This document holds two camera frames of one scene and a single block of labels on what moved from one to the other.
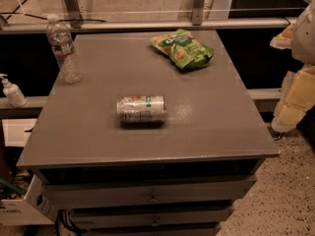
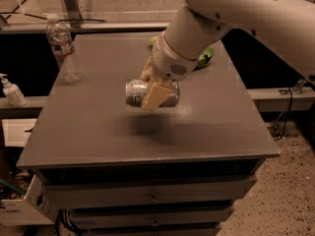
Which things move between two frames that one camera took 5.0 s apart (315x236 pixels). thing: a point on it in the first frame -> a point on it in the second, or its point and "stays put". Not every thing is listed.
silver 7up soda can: (142, 110) -> (137, 89)
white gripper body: (305, 38) -> (167, 63)
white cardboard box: (33, 209) stays put
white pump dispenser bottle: (13, 92) stays put
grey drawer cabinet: (160, 135) stays put
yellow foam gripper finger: (296, 97) -> (156, 95)
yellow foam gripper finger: (284, 39) -> (147, 73)
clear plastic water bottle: (62, 46) stays put
